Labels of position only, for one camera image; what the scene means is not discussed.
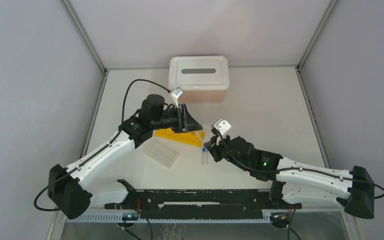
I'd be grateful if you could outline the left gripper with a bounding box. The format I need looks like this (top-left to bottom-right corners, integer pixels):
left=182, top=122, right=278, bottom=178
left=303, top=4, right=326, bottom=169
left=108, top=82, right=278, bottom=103
left=151, top=104, right=203, bottom=134

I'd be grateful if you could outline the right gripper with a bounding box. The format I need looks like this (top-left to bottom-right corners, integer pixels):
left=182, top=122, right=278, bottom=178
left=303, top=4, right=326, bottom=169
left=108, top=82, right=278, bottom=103
left=204, top=132, right=250, bottom=173

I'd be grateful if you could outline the yellow test tube rack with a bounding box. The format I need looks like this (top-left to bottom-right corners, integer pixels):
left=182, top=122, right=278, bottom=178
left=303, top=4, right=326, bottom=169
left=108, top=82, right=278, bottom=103
left=154, top=128, right=205, bottom=148

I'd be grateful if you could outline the pink plastic bin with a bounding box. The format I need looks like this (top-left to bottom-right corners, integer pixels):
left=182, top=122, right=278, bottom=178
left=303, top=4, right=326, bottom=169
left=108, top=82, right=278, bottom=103
left=178, top=90, right=226, bottom=103

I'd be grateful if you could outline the white plastic bin lid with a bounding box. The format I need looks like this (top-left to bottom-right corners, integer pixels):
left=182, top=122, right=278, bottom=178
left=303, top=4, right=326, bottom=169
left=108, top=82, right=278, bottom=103
left=168, top=55, right=230, bottom=91

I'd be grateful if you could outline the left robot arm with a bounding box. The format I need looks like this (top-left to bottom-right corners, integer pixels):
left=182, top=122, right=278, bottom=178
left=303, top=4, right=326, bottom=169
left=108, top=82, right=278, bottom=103
left=33, top=94, right=203, bottom=220

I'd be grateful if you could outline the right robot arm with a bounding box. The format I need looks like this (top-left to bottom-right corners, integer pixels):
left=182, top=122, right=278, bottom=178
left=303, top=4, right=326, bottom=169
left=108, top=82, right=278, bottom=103
left=203, top=136, right=375, bottom=219

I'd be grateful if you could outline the blue capped tube left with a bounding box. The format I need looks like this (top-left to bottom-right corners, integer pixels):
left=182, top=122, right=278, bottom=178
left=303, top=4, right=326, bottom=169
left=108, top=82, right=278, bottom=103
left=201, top=147, right=207, bottom=166

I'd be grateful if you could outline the clear well plate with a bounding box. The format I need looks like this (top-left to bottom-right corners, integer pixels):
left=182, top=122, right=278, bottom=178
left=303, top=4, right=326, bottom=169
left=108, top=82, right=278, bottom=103
left=144, top=140, right=180, bottom=169

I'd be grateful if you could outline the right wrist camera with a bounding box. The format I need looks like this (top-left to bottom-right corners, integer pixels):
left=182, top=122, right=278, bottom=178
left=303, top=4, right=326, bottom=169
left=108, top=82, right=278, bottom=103
left=211, top=118, right=232, bottom=139

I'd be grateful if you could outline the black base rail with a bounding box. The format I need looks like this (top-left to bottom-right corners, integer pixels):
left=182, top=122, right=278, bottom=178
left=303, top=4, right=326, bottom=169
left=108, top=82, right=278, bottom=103
left=104, top=189, right=302, bottom=221

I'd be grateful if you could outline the left camera cable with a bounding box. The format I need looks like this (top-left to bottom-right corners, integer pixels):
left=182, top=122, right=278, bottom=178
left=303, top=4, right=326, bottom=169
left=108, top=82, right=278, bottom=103
left=121, top=78, right=173, bottom=125

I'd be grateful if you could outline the camera cable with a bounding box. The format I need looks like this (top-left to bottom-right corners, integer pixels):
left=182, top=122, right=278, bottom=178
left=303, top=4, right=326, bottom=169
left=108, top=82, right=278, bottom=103
left=215, top=130, right=384, bottom=200
left=121, top=78, right=173, bottom=125

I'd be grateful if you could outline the right camera cable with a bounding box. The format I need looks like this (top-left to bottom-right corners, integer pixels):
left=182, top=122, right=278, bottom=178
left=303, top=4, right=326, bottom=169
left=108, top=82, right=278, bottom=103
left=215, top=130, right=384, bottom=200

